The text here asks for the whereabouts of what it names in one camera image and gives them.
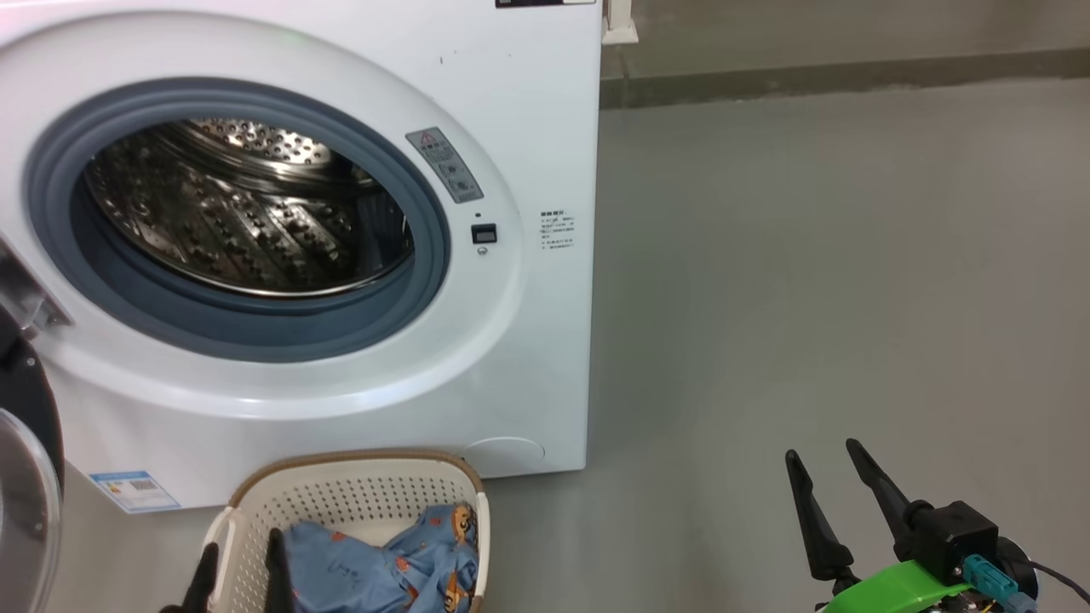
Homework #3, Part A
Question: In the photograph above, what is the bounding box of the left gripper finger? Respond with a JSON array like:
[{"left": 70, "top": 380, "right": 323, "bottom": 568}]
[
  {"left": 162, "top": 541, "right": 221, "bottom": 613},
  {"left": 263, "top": 527, "right": 297, "bottom": 613}
]

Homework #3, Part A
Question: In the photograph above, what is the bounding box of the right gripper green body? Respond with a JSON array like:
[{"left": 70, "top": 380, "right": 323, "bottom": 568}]
[{"left": 816, "top": 560, "right": 973, "bottom": 613}]

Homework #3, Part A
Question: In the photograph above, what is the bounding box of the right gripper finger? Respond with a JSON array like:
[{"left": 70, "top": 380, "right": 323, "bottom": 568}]
[
  {"left": 845, "top": 438, "right": 921, "bottom": 550},
  {"left": 784, "top": 450, "right": 856, "bottom": 583}
]

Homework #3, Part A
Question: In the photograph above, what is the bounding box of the blue garment with orange prints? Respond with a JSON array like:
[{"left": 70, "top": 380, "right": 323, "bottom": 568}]
[{"left": 284, "top": 502, "right": 480, "bottom": 613}]

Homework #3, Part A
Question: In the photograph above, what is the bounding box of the black round glass washer door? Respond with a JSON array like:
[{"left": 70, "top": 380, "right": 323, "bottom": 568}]
[{"left": 0, "top": 243, "right": 67, "bottom": 613}]

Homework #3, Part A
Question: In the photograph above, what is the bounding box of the cream perforated basket brown rim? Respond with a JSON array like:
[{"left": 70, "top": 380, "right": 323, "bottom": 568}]
[{"left": 203, "top": 450, "right": 492, "bottom": 613}]

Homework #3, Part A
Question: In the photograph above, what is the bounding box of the white front-load washing machine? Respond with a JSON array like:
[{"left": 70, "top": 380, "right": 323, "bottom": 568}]
[{"left": 0, "top": 0, "right": 604, "bottom": 516}]

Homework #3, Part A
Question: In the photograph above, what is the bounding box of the blue energy label sticker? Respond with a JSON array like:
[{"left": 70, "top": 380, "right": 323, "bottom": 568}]
[{"left": 89, "top": 470, "right": 182, "bottom": 515}]

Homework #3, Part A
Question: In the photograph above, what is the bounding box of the teal cable connector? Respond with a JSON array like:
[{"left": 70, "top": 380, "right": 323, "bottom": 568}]
[{"left": 963, "top": 554, "right": 1038, "bottom": 613}]

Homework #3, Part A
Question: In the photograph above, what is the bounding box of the thin black cable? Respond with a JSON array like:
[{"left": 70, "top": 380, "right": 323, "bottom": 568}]
[{"left": 1020, "top": 558, "right": 1090, "bottom": 607}]

